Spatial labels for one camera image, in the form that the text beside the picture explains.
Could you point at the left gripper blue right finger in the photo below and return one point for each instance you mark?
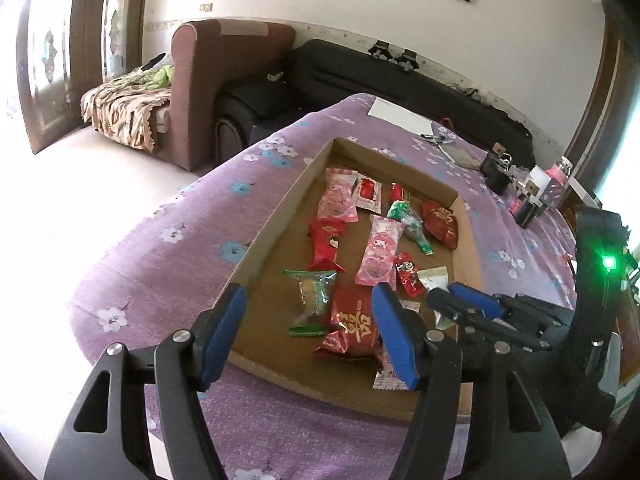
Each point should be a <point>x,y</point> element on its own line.
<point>402,335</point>

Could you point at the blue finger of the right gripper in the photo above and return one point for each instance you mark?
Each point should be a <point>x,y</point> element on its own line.
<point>489,305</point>
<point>462,313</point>

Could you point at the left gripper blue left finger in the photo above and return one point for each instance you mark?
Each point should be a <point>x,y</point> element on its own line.
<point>219,332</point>

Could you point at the large red snack packet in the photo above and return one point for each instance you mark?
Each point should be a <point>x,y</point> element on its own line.
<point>353,333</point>

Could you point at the small red candy packet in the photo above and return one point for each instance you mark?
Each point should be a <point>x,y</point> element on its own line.
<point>408,275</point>

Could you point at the pale green white packet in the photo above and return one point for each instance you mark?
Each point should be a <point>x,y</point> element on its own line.
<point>436,278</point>

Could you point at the pink hello kitty packet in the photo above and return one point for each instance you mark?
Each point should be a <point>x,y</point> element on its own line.
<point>378,261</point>

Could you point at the green clear cookie packet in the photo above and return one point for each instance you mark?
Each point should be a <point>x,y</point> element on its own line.
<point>315,290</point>

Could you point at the dark red snack packet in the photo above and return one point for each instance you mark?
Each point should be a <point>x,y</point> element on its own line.
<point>440,222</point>

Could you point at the green candy packet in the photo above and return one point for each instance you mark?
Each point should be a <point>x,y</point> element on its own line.
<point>401,211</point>

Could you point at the red square snack packet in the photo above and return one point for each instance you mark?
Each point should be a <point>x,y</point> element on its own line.
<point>325,240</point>

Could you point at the white red all's well packet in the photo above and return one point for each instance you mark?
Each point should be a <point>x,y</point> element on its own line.
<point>386,379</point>

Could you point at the white gloved right hand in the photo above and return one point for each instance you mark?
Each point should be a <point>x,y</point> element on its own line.
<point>580,447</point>

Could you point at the purple floral tablecloth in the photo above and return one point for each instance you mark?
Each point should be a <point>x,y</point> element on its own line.
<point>175,263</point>

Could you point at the black box with bottles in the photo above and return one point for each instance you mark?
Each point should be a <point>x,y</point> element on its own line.
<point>498,171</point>

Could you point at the white cup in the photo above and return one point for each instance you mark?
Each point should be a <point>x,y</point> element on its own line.
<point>537,179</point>

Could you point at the pink sleeved bottle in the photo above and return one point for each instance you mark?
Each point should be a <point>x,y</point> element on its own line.
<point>559,173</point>

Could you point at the white paper sheet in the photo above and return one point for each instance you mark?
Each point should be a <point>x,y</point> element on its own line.
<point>401,117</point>

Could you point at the patterned blanket bed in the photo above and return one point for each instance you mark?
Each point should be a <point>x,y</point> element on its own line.
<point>121,108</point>

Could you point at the black sofa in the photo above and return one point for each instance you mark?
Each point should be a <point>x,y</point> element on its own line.
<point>320,74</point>

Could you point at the brown armchair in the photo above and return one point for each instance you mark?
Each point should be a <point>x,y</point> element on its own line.
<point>207,55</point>

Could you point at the wooden glass door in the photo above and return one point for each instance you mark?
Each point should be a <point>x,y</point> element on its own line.
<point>65,48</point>

